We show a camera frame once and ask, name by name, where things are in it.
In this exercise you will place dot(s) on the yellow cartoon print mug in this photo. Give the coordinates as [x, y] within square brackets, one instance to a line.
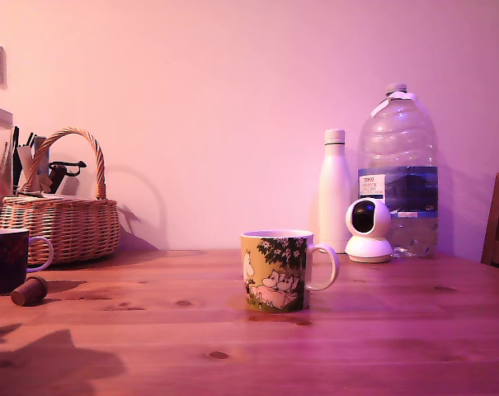
[274, 272]

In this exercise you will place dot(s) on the white insulated bottle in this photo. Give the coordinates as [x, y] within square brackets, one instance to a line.
[335, 198]

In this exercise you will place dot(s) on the large clear water bottle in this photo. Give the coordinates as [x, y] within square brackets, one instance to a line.
[398, 165]

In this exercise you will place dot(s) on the white card in basket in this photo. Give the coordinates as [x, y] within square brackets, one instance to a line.
[25, 164]

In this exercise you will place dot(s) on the wooden chair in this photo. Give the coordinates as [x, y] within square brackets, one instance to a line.
[498, 231]

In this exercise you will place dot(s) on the dark red patterned mug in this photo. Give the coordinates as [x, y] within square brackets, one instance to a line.
[3, 264]

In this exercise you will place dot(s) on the small white round camera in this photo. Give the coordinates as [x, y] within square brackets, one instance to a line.
[368, 238]

